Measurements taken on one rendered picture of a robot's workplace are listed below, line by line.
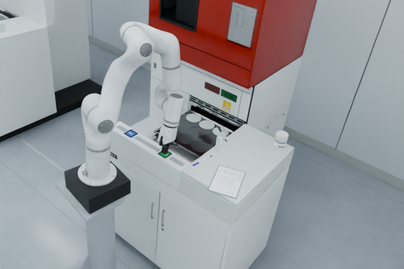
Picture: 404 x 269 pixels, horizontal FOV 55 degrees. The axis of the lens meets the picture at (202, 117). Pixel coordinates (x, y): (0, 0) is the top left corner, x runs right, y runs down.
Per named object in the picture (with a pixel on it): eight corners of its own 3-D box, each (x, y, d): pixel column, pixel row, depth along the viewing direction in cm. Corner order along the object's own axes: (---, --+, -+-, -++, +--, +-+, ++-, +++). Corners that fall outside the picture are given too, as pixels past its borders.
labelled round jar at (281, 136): (276, 142, 230) (279, 128, 225) (287, 146, 226) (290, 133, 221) (270, 146, 225) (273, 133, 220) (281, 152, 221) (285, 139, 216)
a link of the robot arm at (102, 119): (101, 120, 188) (112, 140, 176) (79, 116, 180) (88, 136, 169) (148, 29, 172) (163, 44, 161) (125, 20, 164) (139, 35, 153)
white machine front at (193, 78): (152, 93, 290) (154, 43, 269) (243, 140, 252) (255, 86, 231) (149, 95, 288) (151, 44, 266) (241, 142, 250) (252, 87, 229)
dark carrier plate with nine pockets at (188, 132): (192, 111, 262) (192, 110, 261) (234, 132, 246) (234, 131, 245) (157, 131, 238) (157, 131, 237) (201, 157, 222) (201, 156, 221)
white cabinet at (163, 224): (163, 188, 324) (169, 105, 280) (264, 254, 279) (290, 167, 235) (104, 233, 279) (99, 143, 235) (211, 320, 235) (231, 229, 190)
